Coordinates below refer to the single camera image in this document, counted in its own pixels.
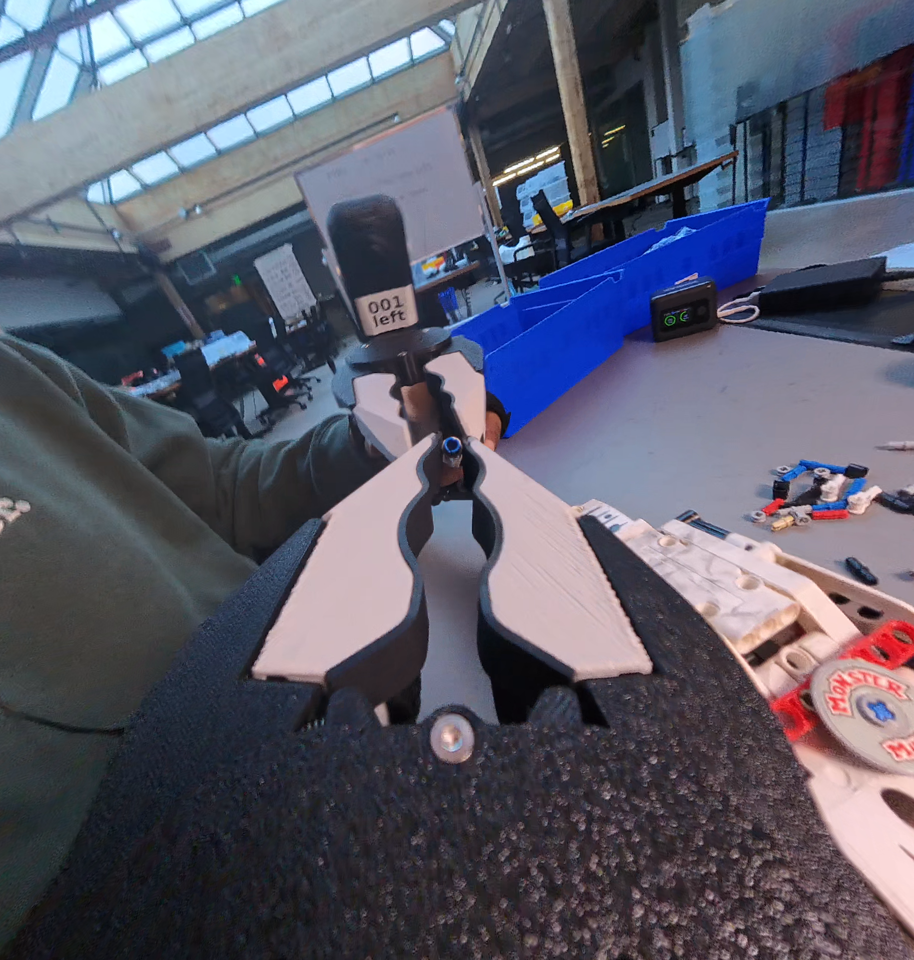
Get white whiteboard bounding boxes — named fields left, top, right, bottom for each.
left=295, top=105, right=488, bottom=271

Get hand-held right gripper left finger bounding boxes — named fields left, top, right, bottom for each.
left=249, top=432, right=446, bottom=706

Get white flip chart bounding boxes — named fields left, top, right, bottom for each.
left=255, top=243, right=320, bottom=324

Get person's left forearm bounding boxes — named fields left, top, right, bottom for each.
left=172, top=405, right=390, bottom=556

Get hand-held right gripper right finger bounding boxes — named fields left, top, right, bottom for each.
left=460, top=438, right=656, bottom=699

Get black desk mat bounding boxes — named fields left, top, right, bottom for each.
left=765, top=285, right=914, bottom=354

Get white brick-built truck model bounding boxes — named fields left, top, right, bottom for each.
left=574, top=503, right=914, bottom=960

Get wire mesh storage rack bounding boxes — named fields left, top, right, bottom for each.
left=735, top=45, right=914, bottom=204

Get green sweatshirt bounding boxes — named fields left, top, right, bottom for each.
left=0, top=323, right=338, bottom=960

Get black device green display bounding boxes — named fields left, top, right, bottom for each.
left=649, top=278, right=719, bottom=343

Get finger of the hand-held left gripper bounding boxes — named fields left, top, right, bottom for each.
left=349, top=372, right=417, bottom=462
left=424, top=350, right=492, bottom=451

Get loose small building parts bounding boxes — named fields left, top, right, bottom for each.
left=750, top=435, right=914, bottom=586

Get black power adapter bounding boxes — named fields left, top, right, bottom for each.
left=760, top=255, right=890, bottom=316

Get black office chair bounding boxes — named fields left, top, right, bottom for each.
left=172, top=338, right=323, bottom=436

